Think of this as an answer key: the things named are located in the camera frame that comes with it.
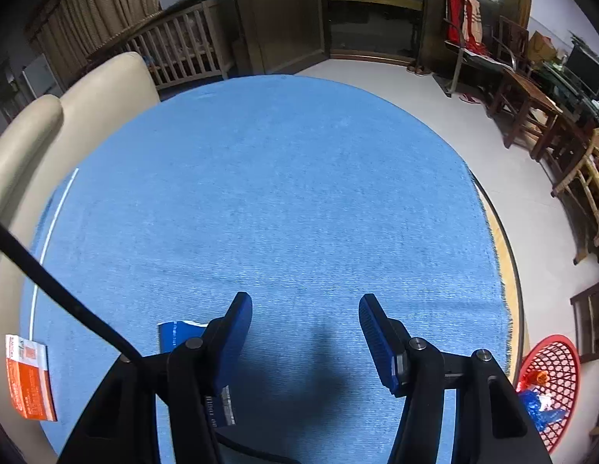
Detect blue snack bag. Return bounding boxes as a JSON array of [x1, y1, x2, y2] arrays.
[[157, 321, 236, 428]]

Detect red plastic mesh basket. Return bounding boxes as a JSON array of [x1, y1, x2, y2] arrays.
[[516, 334, 582, 454]]

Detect blue round table cloth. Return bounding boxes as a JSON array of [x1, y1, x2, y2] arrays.
[[30, 75, 510, 463]]

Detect white thin stick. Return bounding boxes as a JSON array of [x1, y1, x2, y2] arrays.
[[28, 167, 81, 339]]

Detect orange white carton box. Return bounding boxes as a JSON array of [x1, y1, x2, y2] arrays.
[[5, 334, 58, 422]]

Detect wooden chair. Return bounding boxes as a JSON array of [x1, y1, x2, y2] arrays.
[[551, 128, 599, 264]]

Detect cream leather sofa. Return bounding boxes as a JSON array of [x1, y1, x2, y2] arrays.
[[0, 53, 160, 463]]

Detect wooden side table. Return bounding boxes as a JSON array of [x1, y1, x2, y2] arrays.
[[487, 69, 563, 161]]

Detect white wooden crib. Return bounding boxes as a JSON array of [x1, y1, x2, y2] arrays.
[[90, 0, 236, 90]]

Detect red clothes on rack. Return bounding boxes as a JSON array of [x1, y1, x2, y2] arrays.
[[445, 0, 489, 56]]

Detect dark wooden door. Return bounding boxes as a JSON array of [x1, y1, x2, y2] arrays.
[[233, 0, 330, 74]]

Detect beige curtain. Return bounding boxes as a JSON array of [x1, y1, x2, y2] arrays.
[[25, 0, 160, 87]]

